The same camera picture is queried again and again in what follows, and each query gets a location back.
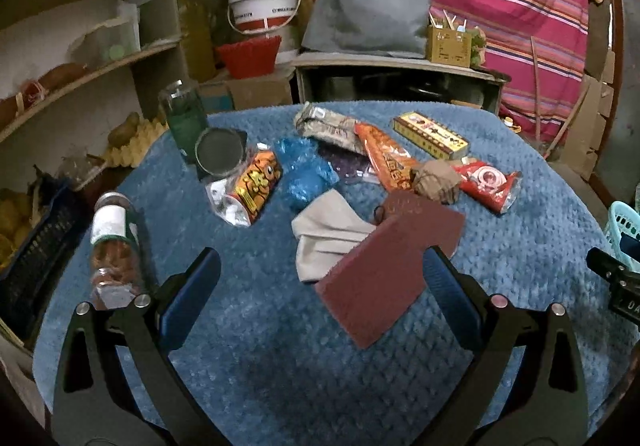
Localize pile of yellowish produce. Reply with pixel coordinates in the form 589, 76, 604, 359
0, 188, 38, 269

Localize cardboard box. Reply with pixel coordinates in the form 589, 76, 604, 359
197, 70, 296, 111

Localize crumpled brown paper ball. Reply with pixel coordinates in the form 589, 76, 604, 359
411, 161, 463, 204

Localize green glass jar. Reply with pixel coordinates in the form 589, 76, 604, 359
158, 80, 208, 161

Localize red and white wrapper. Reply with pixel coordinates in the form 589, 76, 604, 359
452, 160, 523, 215

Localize grey cushion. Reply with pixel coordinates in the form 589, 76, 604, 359
301, 0, 433, 59

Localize yellow printed carton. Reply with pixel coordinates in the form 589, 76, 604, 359
391, 112, 471, 161

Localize purple plastic packet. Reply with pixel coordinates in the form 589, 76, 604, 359
320, 143, 381, 184

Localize blue plastic bag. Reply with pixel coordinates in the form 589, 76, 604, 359
276, 137, 340, 214

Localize dark blue crate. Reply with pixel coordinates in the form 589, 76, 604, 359
0, 178, 93, 342

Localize red plastic basket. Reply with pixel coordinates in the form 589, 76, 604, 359
216, 36, 282, 79

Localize white-label plastic bottle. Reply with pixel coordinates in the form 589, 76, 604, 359
89, 192, 147, 311

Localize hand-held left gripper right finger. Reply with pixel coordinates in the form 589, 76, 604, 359
422, 246, 591, 446

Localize low wooden stand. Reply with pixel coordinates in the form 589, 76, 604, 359
290, 50, 511, 114

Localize round tin can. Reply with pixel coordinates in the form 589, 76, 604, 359
194, 127, 247, 179

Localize white and red bucket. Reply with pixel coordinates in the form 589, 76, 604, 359
227, 0, 302, 64

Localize maroon scouring pad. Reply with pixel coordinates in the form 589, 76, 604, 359
315, 191, 466, 349

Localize cardboard sheets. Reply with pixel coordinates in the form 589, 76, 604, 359
562, 46, 618, 181

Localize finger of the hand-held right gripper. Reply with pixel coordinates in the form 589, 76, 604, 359
586, 247, 627, 279

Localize long orange wrapper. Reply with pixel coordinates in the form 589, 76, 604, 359
354, 122, 426, 193

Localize grey printed snack packet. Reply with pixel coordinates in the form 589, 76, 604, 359
294, 102, 368, 155

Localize blue textured mat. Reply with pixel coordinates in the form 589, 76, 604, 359
32, 100, 626, 446

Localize small yellow box with sticks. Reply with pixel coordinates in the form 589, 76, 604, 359
426, 10, 487, 69

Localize teal plastic basket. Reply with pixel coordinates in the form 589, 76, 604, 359
602, 201, 640, 273

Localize brown sweet potato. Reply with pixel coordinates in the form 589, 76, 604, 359
36, 62, 90, 91

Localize pink striped cloth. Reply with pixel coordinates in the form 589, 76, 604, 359
275, 0, 593, 144

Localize beige cloth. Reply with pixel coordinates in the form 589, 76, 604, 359
291, 189, 376, 283

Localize yellow oil jug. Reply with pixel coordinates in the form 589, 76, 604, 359
174, 0, 218, 84

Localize clear plastic container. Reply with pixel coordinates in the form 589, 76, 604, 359
67, 18, 141, 66

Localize orange cartoon snack packet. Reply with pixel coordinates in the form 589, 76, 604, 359
206, 148, 284, 227

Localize yellow egg tray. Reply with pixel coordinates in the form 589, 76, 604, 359
102, 118, 168, 169

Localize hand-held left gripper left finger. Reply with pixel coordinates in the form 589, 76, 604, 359
52, 247, 236, 446

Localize wooden shelf unit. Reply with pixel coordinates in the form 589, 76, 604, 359
0, 0, 183, 187

